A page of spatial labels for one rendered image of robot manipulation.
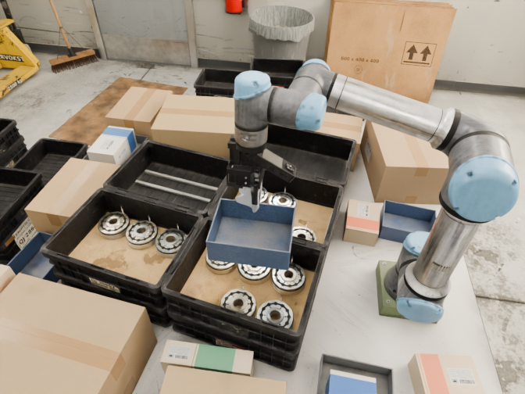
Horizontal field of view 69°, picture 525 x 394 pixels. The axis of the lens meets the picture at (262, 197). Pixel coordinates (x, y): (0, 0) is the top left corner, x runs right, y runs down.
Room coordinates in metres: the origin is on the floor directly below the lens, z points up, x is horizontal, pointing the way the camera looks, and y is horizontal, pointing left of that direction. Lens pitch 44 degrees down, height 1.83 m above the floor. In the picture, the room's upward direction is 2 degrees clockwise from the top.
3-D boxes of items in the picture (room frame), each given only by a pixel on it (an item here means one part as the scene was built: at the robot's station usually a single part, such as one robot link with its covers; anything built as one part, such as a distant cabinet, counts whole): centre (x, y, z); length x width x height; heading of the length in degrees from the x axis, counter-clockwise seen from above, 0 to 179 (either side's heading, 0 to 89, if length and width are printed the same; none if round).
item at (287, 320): (0.54, -0.05, 0.86); 0.10 x 0.10 x 0.01
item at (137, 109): (1.66, 0.61, 0.78); 0.30 x 0.22 x 0.16; 171
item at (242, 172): (0.72, 0.04, 1.26); 0.09 x 0.08 x 0.12; 81
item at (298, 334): (0.65, 0.04, 0.92); 0.40 x 0.30 x 0.02; 72
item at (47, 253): (0.77, 0.42, 0.92); 0.40 x 0.30 x 0.02; 72
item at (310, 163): (1.22, -0.15, 0.87); 0.40 x 0.30 x 0.11; 72
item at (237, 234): (0.64, 0.02, 1.10); 0.20 x 0.15 x 0.07; 83
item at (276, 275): (0.68, -0.09, 0.86); 0.10 x 0.10 x 0.01
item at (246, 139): (0.73, 0.03, 1.34); 0.08 x 0.08 x 0.05
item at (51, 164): (1.65, 1.21, 0.31); 0.40 x 0.30 x 0.34; 173
